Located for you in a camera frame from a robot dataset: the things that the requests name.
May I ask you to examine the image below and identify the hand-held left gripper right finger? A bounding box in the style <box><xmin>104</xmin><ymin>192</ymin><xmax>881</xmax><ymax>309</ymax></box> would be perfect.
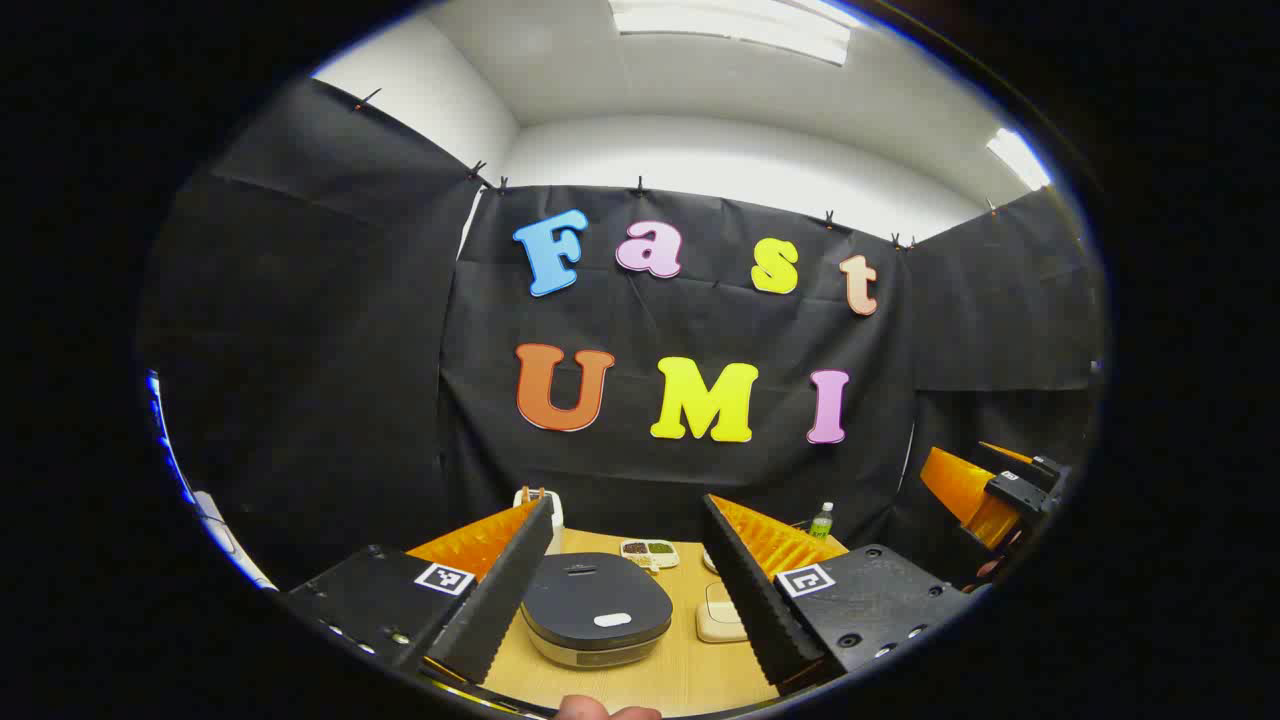
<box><xmin>700</xmin><ymin>493</ymin><xmax>976</xmax><ymax>698</ymax></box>

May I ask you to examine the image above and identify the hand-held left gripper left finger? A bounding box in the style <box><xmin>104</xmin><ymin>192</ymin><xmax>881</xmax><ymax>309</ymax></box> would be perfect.
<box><xmin>285</xmin><ymin>495</ymin><xmax>556</xmax><ymax>691</ymax></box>

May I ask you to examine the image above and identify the clear rice container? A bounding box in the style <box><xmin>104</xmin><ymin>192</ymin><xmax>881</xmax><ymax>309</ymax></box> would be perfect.
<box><xmin>696</xmin><ymin>582</ymin><xmax>749</xmax><ymax>644</ymax></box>

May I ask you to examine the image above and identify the dark grey rice cooker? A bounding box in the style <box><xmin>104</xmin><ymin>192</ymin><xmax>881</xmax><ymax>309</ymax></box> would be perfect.
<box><xmin>520</xmin><ymin>552</ymin><xmax>674</xmax><ymax>669</ymax></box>

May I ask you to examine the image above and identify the white utensil holder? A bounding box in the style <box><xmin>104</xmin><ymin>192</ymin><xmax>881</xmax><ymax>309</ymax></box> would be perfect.
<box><xmin>513</xmin><ymin>487</ymin><xmax>564</xmax><ymax>556</ymax></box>

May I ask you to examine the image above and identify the white divided grain dish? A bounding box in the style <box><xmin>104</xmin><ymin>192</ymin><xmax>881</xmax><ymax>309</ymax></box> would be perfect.
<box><xmin>620</xmin><ymin>539</ymin><xmax>681</xmax><ymax>573</ymax></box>

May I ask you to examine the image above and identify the black backdrop cloth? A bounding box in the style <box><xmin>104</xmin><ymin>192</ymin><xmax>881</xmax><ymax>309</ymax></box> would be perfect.
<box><xmin>140</xmin><ymin>75</ymin><xmax>1106</xmax><ymax>591</ymax></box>

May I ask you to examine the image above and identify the white side table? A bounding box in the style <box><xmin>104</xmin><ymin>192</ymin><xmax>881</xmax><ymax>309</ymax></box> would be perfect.
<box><xmin>195</xmin><ymin>490</ymin><xmax>276</xmax><ymax>591</ymax></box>

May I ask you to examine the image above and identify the small ceiling light panel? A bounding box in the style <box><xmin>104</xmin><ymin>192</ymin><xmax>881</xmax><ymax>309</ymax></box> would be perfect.
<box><xmin>987</xmin><ymin>128</ymin><xmax>1053</xmax><ymax>191</ymax></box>

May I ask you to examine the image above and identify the large ceiling light panel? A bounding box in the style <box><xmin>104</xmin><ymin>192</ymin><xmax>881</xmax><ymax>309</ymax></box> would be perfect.
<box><xmin>610</xmin><ymin>0</ymin><xmax>851</xmax><ymax>66</ymax></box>

